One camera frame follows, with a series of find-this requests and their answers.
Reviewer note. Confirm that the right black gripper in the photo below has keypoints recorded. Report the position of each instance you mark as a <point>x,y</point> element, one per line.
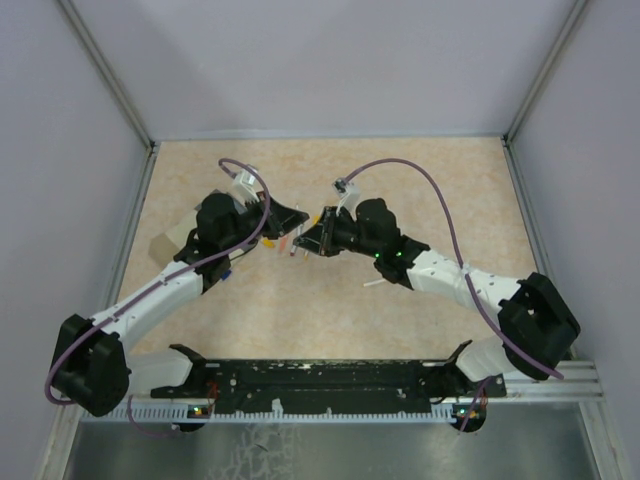
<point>320,238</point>

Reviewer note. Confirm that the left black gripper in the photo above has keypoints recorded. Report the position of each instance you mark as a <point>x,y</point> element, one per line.
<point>282,219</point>

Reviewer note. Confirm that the white pen dark tip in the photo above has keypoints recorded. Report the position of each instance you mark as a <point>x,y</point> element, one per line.
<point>373,283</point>

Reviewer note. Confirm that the white pen yellow end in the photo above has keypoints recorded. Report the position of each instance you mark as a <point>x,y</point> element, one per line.
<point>311,235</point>

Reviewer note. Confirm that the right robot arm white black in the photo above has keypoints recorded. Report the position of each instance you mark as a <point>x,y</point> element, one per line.
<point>533,328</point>

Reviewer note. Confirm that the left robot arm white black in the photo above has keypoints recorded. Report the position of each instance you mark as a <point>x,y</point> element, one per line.
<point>93,365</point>

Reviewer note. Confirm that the folded grey beige cloth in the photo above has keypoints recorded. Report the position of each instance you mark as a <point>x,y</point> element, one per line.
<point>166,245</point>

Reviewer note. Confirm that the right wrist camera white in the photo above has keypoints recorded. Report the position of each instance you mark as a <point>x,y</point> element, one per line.
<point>348,193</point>

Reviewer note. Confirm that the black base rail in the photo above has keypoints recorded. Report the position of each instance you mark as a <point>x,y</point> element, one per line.
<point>319,387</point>

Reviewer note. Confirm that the aluminium frame rail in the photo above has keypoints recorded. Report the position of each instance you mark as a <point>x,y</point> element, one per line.
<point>580,383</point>

